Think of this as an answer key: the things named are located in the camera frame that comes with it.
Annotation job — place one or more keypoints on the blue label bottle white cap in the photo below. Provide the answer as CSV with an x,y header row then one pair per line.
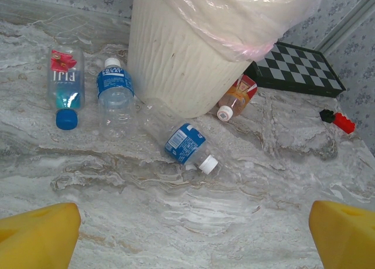
x,y
184,143

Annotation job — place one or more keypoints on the cream plastic bin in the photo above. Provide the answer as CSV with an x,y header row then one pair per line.
x,y
175,61

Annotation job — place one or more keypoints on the Fiji water bottle blue cap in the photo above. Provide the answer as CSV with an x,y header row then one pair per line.
x,y
66,81

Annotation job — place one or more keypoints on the black toy brick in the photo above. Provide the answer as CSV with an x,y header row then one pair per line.
x,y
326,116

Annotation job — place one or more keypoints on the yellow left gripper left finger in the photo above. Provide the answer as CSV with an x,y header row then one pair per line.
x,y
35,239

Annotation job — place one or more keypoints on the red toy brick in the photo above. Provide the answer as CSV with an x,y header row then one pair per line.
x,y
344,123

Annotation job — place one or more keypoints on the Pocari Sweat plastic bottle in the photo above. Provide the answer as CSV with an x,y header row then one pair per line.
x,y
115,84

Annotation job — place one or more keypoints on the orange label bottle white cap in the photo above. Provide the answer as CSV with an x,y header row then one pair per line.
x,y
237,99

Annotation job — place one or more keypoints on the clear plastic bin liner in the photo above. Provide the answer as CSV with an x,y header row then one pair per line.
x,y
249,17

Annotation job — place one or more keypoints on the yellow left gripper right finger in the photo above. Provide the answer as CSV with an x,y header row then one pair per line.
x,y
348,239

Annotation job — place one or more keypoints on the black and grey checkerboard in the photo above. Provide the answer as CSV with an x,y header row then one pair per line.
x,y
299,71

